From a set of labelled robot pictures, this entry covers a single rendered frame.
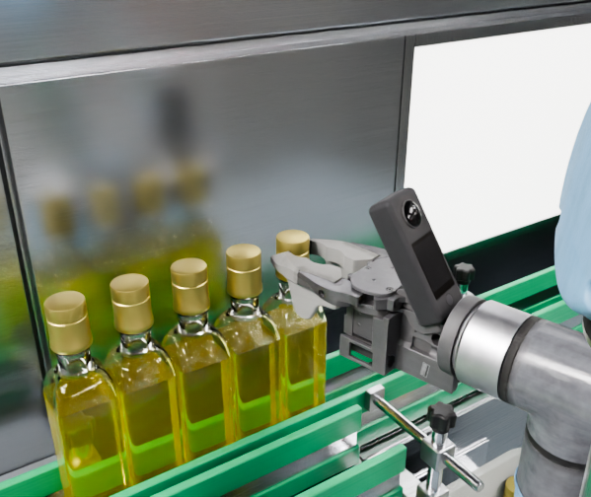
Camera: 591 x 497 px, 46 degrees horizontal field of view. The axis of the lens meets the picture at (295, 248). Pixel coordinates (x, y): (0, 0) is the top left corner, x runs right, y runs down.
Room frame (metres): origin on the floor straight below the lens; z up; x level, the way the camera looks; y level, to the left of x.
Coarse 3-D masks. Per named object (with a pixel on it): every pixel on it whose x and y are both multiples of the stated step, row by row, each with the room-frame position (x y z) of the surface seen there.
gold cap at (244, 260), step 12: (228, 252) 0.59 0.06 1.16; (240, 252) 0.59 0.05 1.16; (252, 252) 0.59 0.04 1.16; (228, 264) 0.59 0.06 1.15; (240, 264) 0.58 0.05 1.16; (252, 264) 0.58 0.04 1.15; (228, 276) 0.59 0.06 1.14; (240, 276) 0.58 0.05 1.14; (252, 276) 0.58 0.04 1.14; (228, 288) 0.59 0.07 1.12; (240, 288) 0.58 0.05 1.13; (252, 288) 0.58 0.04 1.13
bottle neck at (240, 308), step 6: (234, 300) 0.58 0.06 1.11; (240, 300) 0.58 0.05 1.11; (246, 300) 0.58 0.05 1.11; (252, 300) 0.58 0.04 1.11; (258, 300) 0.59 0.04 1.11; (234, 306) 0.58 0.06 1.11; (240, 306) 0.58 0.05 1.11; (246, 306) 0.58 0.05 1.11; (252, 306) 0.58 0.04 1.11; (258, 306) 0.59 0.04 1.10; (234, 312) 0.59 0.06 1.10; (240, 312) 0.58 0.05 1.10; (246, 312) 0.58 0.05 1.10; (252, 312) 0.58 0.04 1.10; (258, 312) 0.59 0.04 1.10; (240, 318) 0.58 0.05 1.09; (246, 318) 0.58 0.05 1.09
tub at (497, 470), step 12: (504, 456) 0.66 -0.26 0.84; (516, 456) 0.66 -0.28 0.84; (480, 468) 0.64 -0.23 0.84; (492, 468) 0.64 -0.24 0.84; (504, 468) 0.65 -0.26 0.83; (456, 480) 0.62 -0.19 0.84; (492, 480) 0.64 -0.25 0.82; (504, 480) 0.65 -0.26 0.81; (456, 492) 0.60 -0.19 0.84; (468, 492) 0.61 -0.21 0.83; (480, 492) 0.62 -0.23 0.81; (492, 492) 0.64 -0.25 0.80
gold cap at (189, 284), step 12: (180, 264) 0.57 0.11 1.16; (192, 264) 0.57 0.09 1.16; (204, 264) 0.57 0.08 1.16; (180, 276) 0.55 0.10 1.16; (192, 276) 0.55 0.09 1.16; (204, 276) 0.56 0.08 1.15; (180, 288) 0.55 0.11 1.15; (192, 288) 0.55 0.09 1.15; (204, 288) 0.56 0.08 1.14; (180, 300) 0.55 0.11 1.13; (192, 300) 0.55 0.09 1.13; (204, 300) 0.56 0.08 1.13; (180, 312) 0.55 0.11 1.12; (192, 312) 0.55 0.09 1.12
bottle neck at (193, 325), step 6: (204, 312) 0.56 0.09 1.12; (180, 318) 0.56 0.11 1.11; (186, 318) 0.55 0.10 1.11; (192, 318) 0.55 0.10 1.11; (198, 318) 0.55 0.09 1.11; (204, 318) 0.56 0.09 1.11; (180, 324) 0.56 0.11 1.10; (186, 324) 0.55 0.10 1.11; (192, 324) 0.55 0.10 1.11; (198, 324) 0.55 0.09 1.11; (204, 324) 0.56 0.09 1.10; (180, 330) 0.56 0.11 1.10; (186, 330) 0.55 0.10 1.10; (192, 330) 0.55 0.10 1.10; (198, 330) 0.55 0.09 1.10; (204, 330) 0.56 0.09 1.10
